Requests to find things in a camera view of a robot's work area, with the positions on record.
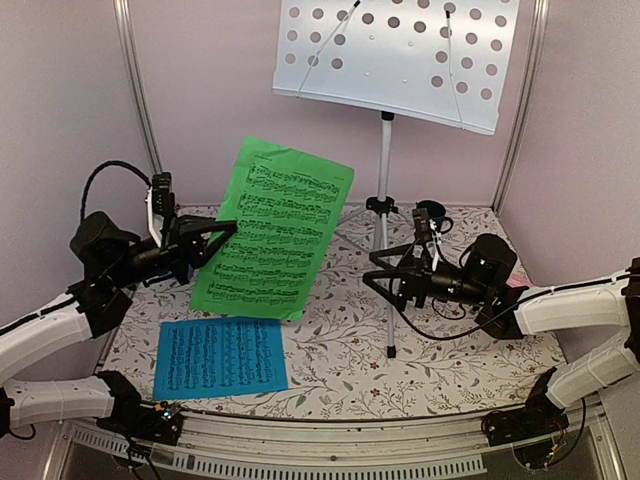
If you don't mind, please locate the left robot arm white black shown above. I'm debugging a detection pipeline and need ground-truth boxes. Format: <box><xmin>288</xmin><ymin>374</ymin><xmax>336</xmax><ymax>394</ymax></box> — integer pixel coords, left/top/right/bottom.
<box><xmin>1</xmin><ymin>211</ymin><xmax>237</xmax><ymax>435</ymax></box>

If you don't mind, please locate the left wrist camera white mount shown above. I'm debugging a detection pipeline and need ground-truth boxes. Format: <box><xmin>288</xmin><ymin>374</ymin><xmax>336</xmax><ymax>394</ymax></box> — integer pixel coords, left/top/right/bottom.
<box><xmin>145</xmin><ymin>172</ymin><xmax>175</xmax><ymax>248</ymax></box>

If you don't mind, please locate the right aluminium frame post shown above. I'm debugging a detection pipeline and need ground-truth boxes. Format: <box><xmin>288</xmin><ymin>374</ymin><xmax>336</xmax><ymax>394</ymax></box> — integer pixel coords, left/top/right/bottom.
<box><xmin>491</xmin><ymin>0</ymin><xmax>550</xmax><ymax>217</ymax></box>

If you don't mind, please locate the green sheet music page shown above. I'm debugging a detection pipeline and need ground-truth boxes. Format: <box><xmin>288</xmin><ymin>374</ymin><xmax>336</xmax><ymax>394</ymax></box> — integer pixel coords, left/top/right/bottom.
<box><xmin>190</xmin><ymin>137</ymin><xmax>355</xmax><ymax>321</ymax></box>

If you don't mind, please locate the pink plastic plate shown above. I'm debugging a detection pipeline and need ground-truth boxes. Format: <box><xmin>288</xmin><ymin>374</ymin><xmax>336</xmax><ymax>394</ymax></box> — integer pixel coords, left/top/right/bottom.
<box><xmin>507</xmin><ymin>274</ymin><xmax>532</xmax><ymax>288</ymax></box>

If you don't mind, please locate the left aluminium frame post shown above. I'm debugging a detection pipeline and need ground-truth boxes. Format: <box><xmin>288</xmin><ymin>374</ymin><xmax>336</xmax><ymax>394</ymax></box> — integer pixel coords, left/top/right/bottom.
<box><xmin>112</xmin><ymin>0</ymin><xmax>164</xmax><ymax>175</ymax></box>

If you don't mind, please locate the white perforated music stand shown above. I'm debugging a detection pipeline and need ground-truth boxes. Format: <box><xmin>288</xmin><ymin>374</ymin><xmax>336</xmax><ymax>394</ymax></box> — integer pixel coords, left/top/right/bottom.
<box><xmin>271</xmin><ymin>0</ymin><xmax>521</xmax><ymax>359</ymax></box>

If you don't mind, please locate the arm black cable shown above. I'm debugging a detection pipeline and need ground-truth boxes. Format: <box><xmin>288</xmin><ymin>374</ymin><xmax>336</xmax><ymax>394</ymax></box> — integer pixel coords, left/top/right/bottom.
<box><xmin>79</xmin><ymin>159</ymin><xmax>154</xmax><ymax>224</ymax></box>
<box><xmin>394</xmin><ymin>239</ymin><xmax>531</xmax><ymax>342</ymax></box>

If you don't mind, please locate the blue sheet music page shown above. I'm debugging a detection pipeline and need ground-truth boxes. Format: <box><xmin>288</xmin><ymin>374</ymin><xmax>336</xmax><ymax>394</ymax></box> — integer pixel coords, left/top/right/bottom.
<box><xmin>153</xmin><ymin>317</ymin><xmax>289</xmax><ymax>401</ymax></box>

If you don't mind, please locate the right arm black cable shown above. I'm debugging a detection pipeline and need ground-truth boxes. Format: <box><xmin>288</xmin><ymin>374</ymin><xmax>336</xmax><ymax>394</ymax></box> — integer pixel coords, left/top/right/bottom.
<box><xmin>394</xmin><ymin>239</ymin><xmax>531</xmax><ymax>342</ymax></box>

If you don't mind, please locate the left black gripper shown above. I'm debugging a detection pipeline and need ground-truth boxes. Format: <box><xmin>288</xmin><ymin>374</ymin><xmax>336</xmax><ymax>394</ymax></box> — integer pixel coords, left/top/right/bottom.
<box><xmin>108</xmin><ymin>210</ymin><xmax>238</xmax><ymax>288</ymax></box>

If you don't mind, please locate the dark blue mug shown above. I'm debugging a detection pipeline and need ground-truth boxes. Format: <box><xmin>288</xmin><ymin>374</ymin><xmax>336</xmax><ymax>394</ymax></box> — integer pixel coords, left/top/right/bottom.
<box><xmin>416</xmin><ymin>200</ymin><xmax>454</xmax><ymax>234</ymax></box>

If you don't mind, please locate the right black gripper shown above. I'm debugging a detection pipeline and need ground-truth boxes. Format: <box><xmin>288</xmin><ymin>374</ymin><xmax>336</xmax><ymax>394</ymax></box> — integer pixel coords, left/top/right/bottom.
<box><xmin>364</xmin><ymin>243</ymin><xmax>491</xmax><ymax>310</ymax></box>

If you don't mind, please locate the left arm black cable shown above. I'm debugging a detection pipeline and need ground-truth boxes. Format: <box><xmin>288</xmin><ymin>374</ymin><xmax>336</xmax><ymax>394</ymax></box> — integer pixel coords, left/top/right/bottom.
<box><xmin>79</xmin><ymin>159</ymin><xmax>154</xmax><ymax>224</ymax></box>

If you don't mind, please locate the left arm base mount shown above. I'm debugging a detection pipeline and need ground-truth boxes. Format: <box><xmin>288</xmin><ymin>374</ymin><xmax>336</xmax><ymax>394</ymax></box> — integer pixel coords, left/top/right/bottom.
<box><xmin>96</xmin><ymin>371</ymin><xmax>184</xmax><ymax>446</ymax></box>

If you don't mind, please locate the aluminium frame post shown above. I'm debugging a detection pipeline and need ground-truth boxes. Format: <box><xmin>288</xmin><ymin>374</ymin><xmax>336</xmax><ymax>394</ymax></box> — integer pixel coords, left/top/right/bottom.
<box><xmin>112</xmin><ymin>0</ymin><xmax>164</xmax><ymax>175</ymax></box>
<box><xmin>491</xmin><ymin>0</ymin><xmax>550</xmax><ymax>217</ymax></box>

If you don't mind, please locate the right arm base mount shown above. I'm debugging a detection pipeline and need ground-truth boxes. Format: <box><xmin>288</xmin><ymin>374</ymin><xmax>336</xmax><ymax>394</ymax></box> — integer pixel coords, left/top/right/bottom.
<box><xmin>481</xmin><ymin>375</ymin><xmax>569</xmax><ymax>446</ymax></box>

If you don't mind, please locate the front aluminium rail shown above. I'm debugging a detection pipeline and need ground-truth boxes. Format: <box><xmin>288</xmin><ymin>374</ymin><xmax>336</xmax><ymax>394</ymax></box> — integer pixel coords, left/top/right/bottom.
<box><xmin>44</xmin><ymin>396</ymin><xmax>626</xmax><ymax>479</ymax></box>

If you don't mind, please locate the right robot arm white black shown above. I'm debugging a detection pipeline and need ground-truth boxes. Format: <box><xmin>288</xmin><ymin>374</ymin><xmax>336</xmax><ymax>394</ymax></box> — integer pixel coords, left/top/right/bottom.
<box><xmin>363</xmin><ymin>234</ymin><xmax>639</xmax><ymax>436</ymax></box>

